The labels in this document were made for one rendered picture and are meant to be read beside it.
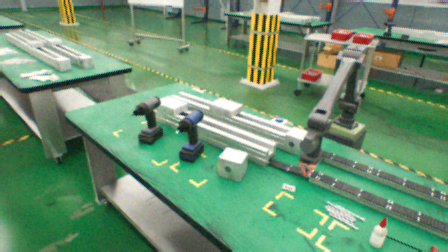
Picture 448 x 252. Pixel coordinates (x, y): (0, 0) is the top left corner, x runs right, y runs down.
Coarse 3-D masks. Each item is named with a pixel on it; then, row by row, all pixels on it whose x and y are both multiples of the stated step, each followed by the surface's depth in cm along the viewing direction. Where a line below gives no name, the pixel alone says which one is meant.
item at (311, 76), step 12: (312, 36) 404; (324, 36) 408; (336, 36) 385; (348, 36) 385; (360, 36) 361; (372, 36) 365; (372, 48) 356; (312, 60) 451; (300, 72) 416; (312, 72) 422; (324, 84) 404; (360, 84) 380; (360, 96) 433
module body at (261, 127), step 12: (180, 96) 187; (192, 96) 181; (192, 108) 173; (204, 108) 167; (216, 120) 164; (228, 120) 159; (240, 120) 154; (252, 120) 158; (264, 120) 154; (252, 132) 153; (264, 132) 147; (276, 132) 143; (276, 144) 145
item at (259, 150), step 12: (168, 120) 161; (180, 120) 156; (204, 120) 153; (204, 132) 146; (216, 132) 141; (228, 132) 146; (240, 132) 141; (216, 144) 144; (228, 144) 139; (240, 144) 135; (252, 144) 131; (264, 144) 135; (252, 156) 132; (264, 156) 128
